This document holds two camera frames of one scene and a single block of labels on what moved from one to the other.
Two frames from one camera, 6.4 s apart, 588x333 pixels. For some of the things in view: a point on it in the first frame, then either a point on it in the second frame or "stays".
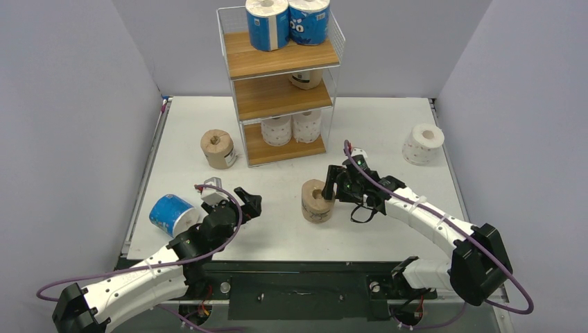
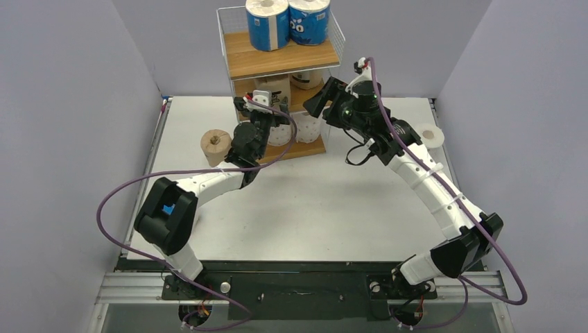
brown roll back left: (218, 147) stays
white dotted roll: (306, 126) stays
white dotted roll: (277, 131) stays
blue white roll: (268, 23) stays
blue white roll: (308, 21) stays
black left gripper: (252, 208) -> (277, 120)
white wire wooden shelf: (285, 97) stays
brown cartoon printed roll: (315, 209) -> (279, 88)
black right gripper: (338, 184) -> (332, 107)
